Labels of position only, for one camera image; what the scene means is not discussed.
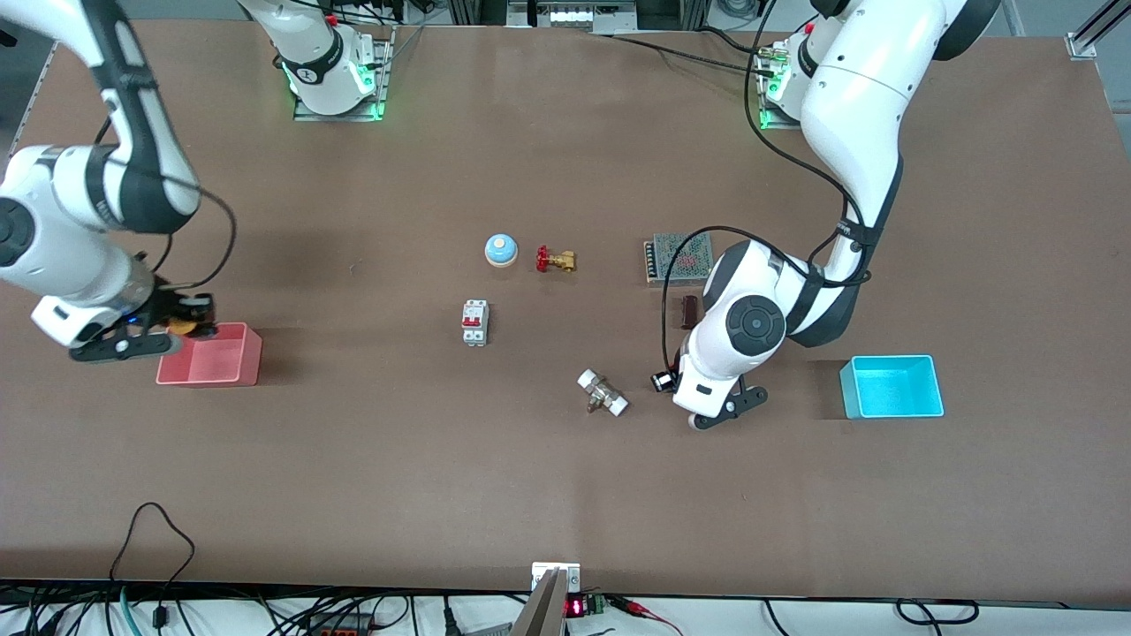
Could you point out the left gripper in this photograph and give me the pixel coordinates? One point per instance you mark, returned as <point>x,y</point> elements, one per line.
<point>673,368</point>

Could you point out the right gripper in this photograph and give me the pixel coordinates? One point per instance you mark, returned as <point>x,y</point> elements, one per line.
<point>173,306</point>

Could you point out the yellow push button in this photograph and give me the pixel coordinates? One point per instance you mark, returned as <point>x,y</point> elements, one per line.
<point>181,328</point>

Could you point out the red push button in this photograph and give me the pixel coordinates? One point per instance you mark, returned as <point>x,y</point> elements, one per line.
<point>663,382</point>

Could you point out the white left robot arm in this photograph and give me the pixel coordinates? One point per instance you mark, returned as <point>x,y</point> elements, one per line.
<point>848,115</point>

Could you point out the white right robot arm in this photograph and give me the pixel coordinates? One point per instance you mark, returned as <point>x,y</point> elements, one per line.
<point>62,238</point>

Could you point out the pink plastic bin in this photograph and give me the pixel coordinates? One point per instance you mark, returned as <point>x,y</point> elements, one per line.
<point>208,362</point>

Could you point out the dark brown rectangular block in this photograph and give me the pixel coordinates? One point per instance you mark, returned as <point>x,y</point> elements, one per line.
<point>689,312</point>

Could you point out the metal fitting white caps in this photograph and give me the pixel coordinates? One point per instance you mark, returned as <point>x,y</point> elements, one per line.
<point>603,393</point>

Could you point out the cyan plastic bin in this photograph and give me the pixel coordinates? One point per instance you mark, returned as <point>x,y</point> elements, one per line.
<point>892,389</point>

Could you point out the metal mesh power supply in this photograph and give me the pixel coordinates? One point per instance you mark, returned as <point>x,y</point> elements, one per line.
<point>680,252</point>

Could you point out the red digit display module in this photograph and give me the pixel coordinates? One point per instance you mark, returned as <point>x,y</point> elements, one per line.
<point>574,608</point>

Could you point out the grey aluminium bar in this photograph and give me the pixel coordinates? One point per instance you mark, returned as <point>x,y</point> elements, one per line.
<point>541,609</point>

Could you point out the blue call bell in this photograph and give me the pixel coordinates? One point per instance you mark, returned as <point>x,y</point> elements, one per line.
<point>501,250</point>

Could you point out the black power strip orange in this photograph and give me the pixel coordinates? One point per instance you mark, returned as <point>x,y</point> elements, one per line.
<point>340,624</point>

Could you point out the grey control box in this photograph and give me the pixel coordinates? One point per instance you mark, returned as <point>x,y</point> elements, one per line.
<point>570,13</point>

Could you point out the white metal bracket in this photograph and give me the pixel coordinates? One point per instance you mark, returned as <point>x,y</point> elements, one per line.
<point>543,572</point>

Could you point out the white circuit breaker red switch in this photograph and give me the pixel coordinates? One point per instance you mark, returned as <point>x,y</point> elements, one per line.
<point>475,322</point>

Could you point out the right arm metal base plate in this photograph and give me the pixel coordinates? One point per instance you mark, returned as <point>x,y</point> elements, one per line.
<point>340,110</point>

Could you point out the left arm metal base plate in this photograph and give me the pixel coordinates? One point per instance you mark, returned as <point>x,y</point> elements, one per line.
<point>773,110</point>

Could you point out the aluminium frame profile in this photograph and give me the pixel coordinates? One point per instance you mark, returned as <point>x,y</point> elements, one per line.
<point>1096,31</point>

